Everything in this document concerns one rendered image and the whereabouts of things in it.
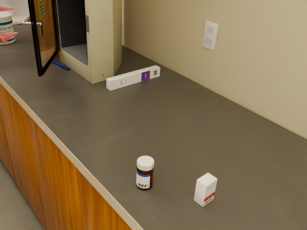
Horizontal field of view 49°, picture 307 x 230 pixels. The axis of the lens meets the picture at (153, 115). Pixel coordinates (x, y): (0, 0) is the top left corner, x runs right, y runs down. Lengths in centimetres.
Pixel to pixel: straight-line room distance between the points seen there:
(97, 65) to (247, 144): 71
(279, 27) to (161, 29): 65
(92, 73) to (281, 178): 86
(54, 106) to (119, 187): 51
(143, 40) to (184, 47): 32
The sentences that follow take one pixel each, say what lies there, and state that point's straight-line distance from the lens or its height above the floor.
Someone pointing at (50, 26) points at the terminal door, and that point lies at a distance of 160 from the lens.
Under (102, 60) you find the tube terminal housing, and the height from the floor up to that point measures 104.
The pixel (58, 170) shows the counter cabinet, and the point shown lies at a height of 72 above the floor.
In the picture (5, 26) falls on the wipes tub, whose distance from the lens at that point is 201.
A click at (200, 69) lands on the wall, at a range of 155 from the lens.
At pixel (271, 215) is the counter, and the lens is 94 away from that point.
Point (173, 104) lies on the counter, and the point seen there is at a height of 94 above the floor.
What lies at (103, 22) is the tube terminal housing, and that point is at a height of 120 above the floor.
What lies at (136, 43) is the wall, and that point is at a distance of 190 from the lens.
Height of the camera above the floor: 158
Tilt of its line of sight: 31 degrees down
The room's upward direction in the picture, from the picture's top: 3 degrees clockwise
